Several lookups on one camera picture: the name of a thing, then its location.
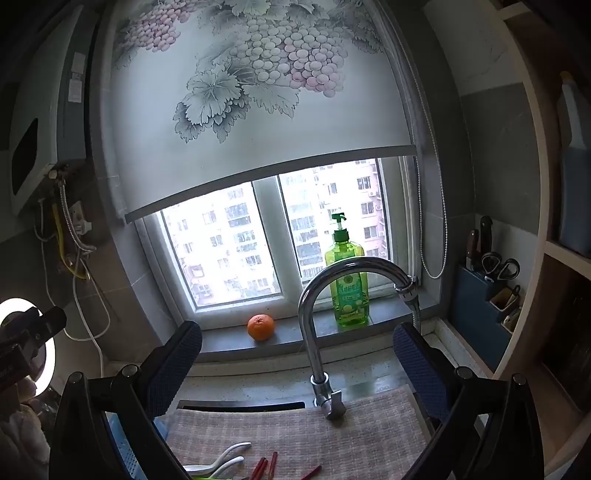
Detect grape print roller blind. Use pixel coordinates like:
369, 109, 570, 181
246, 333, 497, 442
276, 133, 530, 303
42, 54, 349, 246
108, 0, 419, 224

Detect wooden shelf unit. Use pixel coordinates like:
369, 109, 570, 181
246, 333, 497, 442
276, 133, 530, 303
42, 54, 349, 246
489, 0, 591, 480

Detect beige utensil cup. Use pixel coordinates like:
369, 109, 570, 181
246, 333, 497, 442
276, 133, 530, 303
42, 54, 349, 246
488, 285, 522, 334

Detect white framed window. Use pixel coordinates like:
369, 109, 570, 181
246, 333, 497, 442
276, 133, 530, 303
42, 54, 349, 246
139, 157, 416, 324

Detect grey window sill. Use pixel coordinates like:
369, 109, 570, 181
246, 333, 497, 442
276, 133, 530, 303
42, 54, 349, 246
194, 295, 439, 363

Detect person's left forearm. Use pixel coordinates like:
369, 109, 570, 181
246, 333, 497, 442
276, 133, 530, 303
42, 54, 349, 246
0, 376, 51, 480

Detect blue utensil holder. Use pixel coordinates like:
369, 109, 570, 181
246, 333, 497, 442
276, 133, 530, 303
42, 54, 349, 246
104, 411, 169, 480

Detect orange tangerine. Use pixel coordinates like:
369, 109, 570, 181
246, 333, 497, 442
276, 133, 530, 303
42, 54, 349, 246
247, 314, 276, 342

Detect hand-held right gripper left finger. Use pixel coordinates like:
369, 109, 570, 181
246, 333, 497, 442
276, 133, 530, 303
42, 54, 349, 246
48, 320, 204, 480

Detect chrome faucet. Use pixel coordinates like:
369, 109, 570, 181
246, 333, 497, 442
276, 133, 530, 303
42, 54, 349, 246
298, 257, 422, 421

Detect brown handled knife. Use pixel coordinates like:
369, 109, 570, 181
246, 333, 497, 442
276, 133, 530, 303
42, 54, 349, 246
466, 229, 481, 271

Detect white ring light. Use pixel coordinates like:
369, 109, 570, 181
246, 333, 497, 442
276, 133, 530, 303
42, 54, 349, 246
0, 298, 57, 398

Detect metal flexible hose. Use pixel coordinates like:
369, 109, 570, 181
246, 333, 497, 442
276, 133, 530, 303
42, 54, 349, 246
58, 180, 98, 252

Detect pink plaid cloth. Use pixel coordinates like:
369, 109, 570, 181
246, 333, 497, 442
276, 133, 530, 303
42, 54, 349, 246
157, 384, 437, 480

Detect black handled scissors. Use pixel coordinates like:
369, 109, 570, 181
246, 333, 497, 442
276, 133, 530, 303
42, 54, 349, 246
481, 251, 521, 282

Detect white water heater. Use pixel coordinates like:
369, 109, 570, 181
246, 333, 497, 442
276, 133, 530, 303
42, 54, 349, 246
9, 9, 100, 217

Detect yellow gas hose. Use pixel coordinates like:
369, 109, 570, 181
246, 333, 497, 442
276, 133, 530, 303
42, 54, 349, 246
52, 203, 90, 280

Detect black handled knife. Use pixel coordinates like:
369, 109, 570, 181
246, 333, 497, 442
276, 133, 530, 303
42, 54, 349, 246
479, 215, 493, 259

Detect steel sink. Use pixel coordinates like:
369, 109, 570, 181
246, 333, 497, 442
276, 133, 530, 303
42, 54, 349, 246
177, 399, 308, 414

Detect blue knife block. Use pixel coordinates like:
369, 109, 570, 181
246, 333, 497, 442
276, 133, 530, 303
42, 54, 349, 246
450, 263, 513, 372

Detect white wall socket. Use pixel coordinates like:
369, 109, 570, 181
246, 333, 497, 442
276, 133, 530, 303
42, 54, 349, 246
68, 200, 93, 236

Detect white ceramic spoon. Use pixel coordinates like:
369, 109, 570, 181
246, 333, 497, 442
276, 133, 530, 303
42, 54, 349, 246
185, 456, 245, 478
205, 442, 252, 474

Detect white cable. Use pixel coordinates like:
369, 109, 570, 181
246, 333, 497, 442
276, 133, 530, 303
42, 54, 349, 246
39, 198, 112, 370

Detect white bead chain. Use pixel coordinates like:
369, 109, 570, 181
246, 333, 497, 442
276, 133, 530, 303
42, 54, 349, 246
383, 0, 448, 280

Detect green dish soap bottle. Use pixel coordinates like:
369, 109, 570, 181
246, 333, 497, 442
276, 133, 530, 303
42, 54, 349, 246
324, 212, 370, 328

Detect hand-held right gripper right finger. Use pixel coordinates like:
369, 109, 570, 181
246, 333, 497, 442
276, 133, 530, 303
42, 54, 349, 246
392, 322, 546, 480

